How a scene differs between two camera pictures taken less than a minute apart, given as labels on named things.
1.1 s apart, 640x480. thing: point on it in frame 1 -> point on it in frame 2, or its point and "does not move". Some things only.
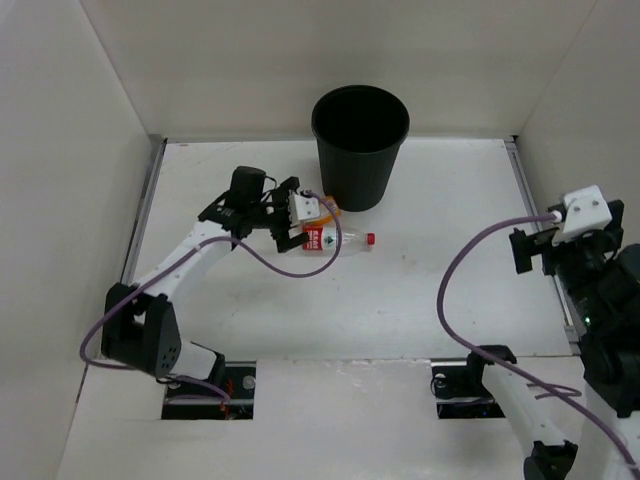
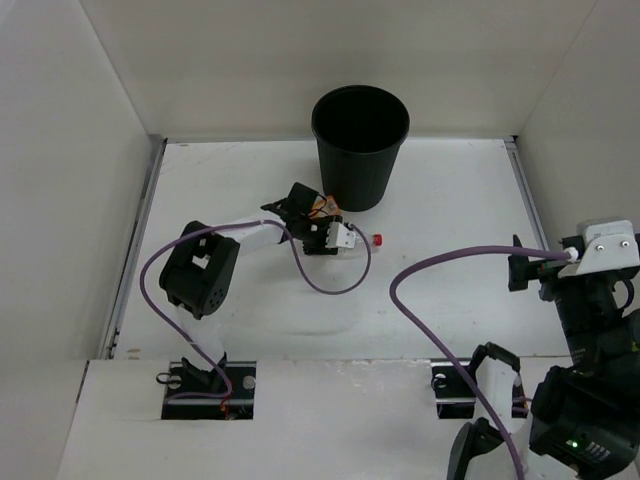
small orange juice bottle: [326, 214] does not move
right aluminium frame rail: [571, 335] does not move
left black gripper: [281, 216] -> [320, 236]
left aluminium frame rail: [143, 215] does not move
